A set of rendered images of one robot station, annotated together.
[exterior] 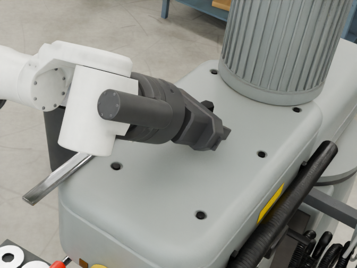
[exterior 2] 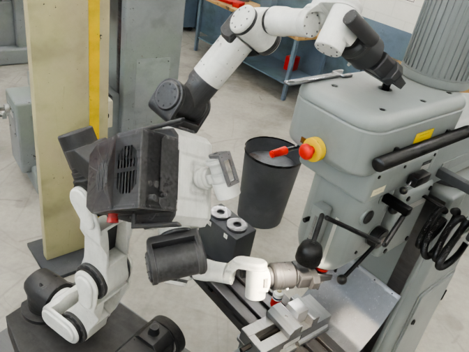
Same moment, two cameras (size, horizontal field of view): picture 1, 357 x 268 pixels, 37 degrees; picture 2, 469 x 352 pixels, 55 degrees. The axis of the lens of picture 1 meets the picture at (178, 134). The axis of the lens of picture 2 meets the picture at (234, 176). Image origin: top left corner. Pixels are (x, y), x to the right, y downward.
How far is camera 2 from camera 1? 0.57 m
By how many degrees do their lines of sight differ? 16
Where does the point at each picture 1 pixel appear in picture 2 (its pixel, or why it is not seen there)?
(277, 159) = (432, 105)
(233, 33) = (414, 41)
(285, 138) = (439, 99)
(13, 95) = (291, 26)
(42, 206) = not seen: hidden behind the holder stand
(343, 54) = not seen: outside the picture
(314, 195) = (451, 174)
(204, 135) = (391, 72)
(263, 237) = (416, 147)
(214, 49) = not seen: hidden behind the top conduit
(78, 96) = (332, 17)
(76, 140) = (326, 38)
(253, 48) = (426, 47)
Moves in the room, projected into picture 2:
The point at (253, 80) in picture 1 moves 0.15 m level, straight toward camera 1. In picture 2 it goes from (422, 70) to (412, 82)
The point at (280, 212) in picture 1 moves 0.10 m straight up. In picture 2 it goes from (429, 141) to (445, 105)
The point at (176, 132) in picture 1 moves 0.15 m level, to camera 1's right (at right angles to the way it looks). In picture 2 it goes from (376, 61) to (442, 78)
